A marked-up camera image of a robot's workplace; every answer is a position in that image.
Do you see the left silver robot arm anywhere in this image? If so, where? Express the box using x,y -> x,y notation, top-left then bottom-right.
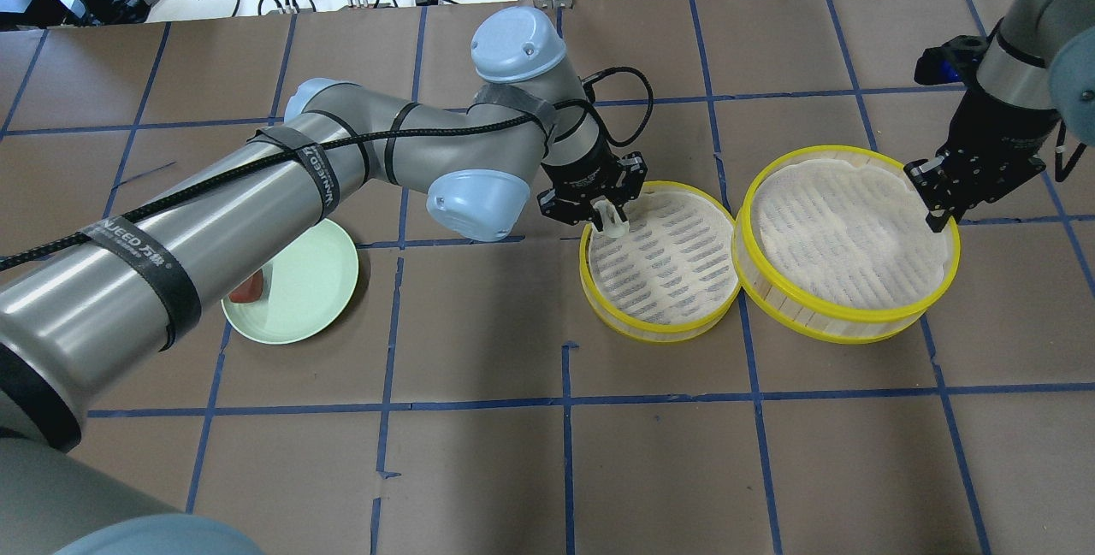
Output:
1,5 -> 647,554

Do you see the light green plate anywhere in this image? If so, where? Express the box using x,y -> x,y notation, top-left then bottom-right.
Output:
222,220 -> 360,345

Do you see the brown bun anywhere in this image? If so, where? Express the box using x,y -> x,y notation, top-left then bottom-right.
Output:
227,270 -> 265,304

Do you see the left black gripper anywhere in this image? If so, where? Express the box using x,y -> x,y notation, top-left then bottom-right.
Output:
537,144 -> 648,233

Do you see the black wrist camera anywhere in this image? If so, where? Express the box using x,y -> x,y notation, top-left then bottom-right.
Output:
914,34 -> 990,88

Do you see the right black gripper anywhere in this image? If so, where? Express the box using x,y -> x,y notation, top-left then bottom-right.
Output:
903,90 -> 1048,234

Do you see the yellow steamer layer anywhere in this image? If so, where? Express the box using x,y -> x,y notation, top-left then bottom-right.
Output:
578,180 -> 742,344
731,144 -> 963,345

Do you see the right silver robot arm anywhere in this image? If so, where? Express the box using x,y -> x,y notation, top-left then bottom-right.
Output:
904,0 -> 1094,233

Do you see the white steamed bun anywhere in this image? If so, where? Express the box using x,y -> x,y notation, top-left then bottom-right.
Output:
593,199 -> 630,239

